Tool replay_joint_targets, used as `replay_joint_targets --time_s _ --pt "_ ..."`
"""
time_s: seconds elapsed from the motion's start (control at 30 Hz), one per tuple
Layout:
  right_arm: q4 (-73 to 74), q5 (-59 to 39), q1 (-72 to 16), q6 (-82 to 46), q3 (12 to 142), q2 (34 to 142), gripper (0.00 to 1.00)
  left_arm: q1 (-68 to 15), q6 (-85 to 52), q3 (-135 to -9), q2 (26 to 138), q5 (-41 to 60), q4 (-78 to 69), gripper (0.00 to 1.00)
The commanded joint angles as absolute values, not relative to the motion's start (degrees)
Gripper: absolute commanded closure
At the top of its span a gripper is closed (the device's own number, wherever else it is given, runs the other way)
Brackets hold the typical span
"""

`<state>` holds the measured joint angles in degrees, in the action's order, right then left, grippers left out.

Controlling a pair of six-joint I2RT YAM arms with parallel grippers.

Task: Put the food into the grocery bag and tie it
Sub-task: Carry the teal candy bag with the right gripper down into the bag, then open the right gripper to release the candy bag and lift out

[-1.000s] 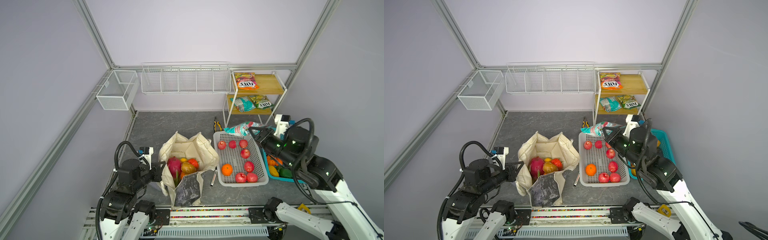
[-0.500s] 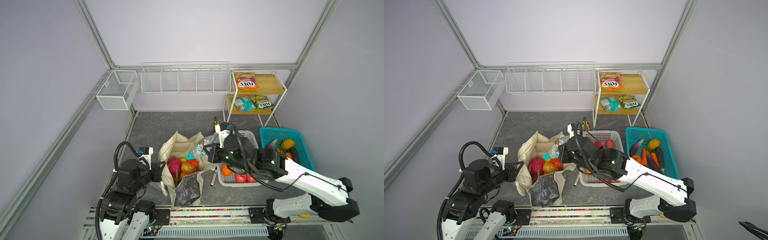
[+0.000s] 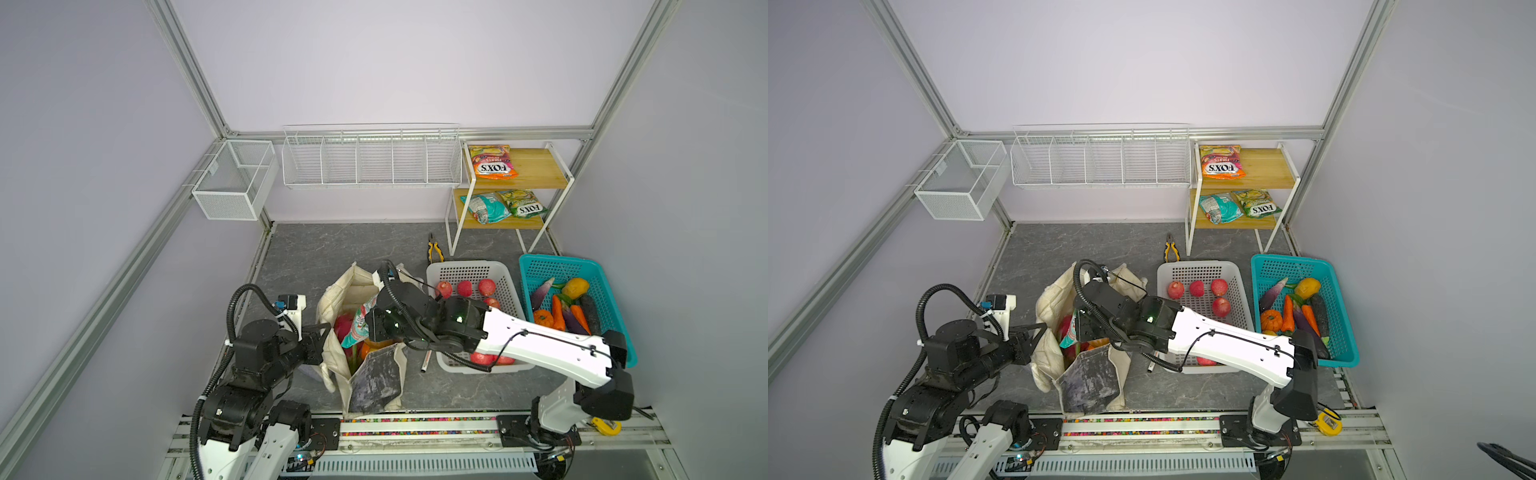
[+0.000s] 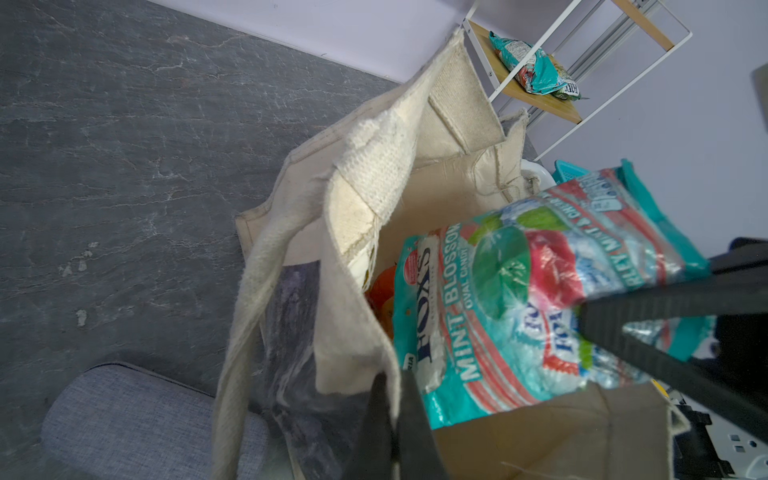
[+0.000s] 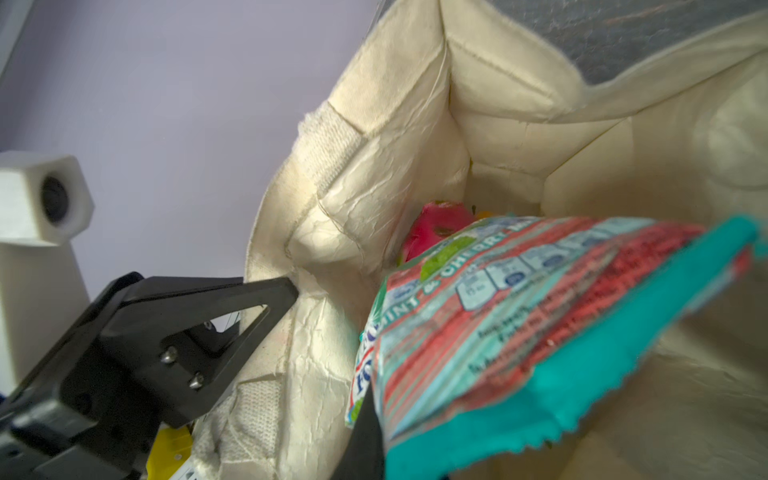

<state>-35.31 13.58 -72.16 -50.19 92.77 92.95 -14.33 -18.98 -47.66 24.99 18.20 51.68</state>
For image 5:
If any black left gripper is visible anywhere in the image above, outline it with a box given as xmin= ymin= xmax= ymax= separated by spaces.
xmin=1 ymin=272 xmax=298 ymax=479

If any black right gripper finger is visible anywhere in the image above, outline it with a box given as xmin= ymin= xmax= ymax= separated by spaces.
xmin=330 ymin=389 xmax=385 ymax=480

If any green pink snack bag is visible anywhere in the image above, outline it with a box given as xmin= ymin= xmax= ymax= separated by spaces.
xmin=345 ymin=215 xmax=763 ymax=479

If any pink dragon fruit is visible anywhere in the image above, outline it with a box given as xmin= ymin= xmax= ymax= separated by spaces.
xmin=398 ymin=201 xmax=476 ymax=264

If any cream canvas grocery bag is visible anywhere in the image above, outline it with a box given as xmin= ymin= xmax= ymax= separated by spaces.
xmin=192 ymin=1 xmax=767 ymax=479

